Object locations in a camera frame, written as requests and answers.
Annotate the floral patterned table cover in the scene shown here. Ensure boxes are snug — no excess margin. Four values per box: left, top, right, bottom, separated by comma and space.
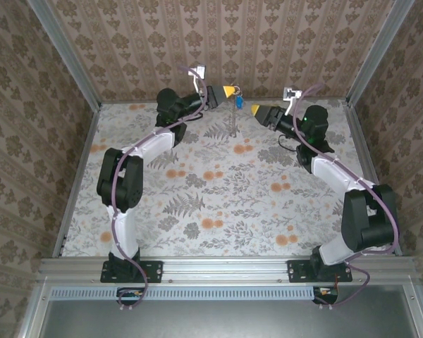
61, 100, 391, 258

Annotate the black controller board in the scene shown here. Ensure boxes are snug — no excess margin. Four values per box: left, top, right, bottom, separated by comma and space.
116, 287, 146, 306
312, 285, 340, 305

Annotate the grey metal sheet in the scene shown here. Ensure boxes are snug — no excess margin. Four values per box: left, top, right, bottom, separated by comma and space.
38, 284, 422, 338

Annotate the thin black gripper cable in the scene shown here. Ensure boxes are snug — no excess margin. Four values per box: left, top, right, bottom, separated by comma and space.
278, 135, 299, 151

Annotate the thin aluminium wall rail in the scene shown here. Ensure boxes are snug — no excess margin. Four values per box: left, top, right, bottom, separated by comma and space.
99, 99, 348, 106

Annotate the aluminium side rail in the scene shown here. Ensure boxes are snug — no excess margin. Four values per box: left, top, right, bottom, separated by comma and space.
52, 105, 102, 258
341, 100, 403, 258

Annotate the aluminium corner post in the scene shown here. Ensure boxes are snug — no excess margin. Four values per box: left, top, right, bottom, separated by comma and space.
26, 0, 103, 111
344, 0, 416, 108

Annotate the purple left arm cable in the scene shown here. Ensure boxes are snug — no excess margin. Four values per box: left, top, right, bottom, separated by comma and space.
109, 65, 209, 313

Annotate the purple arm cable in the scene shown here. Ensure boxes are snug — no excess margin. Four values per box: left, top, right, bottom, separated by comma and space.
293, 82, 400, 308
109, 65, 209, 313

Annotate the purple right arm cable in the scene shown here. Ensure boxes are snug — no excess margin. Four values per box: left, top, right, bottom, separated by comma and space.
293, 82, 400, 308

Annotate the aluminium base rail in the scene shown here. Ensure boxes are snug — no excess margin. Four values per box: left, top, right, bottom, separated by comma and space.
37, 256, 416, 285

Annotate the slotted grey cable duct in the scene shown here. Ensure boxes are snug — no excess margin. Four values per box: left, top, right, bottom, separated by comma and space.
51, 285, 318, 301

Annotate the aluminium frame bar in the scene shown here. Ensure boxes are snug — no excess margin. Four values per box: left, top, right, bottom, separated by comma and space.
16, 277, 54, 338
403, 276, 423, 338

